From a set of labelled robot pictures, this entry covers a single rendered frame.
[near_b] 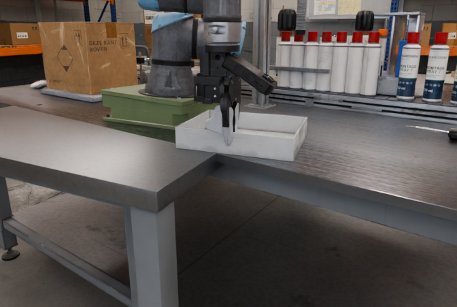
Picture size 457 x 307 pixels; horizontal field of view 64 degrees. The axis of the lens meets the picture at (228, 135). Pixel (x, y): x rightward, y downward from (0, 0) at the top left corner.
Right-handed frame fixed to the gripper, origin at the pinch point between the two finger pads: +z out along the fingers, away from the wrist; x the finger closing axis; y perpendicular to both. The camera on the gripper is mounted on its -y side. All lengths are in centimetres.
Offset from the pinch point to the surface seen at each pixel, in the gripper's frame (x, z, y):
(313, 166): 1.6, 3.3, -17.7
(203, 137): 0.2, 0.1, 6.6
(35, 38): -290, -13, 358
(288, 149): 0.2, 0.7, -12.3
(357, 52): -57, -16, -24
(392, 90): -59, -4, -36
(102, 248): -35, 64, 69
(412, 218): 7.4, 8.4, -35.7
